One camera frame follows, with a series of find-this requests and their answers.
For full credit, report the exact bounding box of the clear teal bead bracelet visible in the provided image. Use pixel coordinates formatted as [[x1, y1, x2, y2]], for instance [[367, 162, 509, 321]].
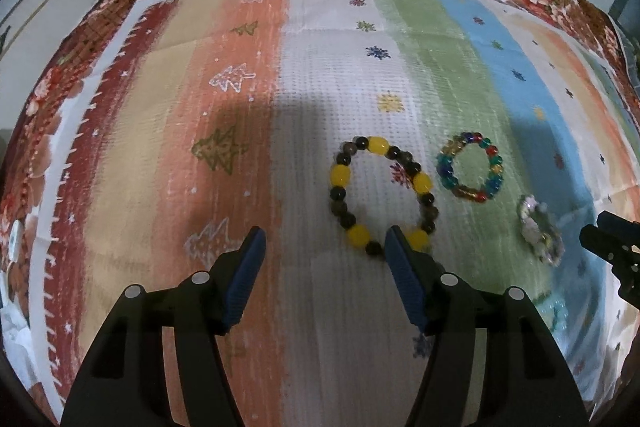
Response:
[[534, 291, 571, 333]]

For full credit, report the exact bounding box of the striped christmas print mat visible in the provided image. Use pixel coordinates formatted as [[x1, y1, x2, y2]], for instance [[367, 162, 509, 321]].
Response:
[[42, 0, 640, 408]]

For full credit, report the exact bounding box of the yellow and brown bead bracelet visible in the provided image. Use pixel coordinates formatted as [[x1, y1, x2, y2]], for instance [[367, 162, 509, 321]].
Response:
[[328, 135, 441, 257]]

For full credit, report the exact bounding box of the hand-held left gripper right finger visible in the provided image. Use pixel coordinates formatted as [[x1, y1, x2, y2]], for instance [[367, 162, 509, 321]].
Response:
[[384, 225, 592, 427]]

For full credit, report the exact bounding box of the multicoloured glass bead bracelet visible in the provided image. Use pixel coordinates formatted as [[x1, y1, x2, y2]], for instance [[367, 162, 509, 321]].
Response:
[[436, 131, 503, 204]]

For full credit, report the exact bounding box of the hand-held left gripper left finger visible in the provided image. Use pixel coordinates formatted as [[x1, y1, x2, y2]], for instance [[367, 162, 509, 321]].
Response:
[[60, 226, 267, 427]]

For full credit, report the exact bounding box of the white floral bead bracelet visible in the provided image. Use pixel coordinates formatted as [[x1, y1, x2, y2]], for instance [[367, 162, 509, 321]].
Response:
[[517, 194, 565, 266]]

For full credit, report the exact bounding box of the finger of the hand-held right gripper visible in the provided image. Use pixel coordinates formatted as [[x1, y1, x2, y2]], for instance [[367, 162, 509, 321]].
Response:
[[580, 210, 640, 302]]

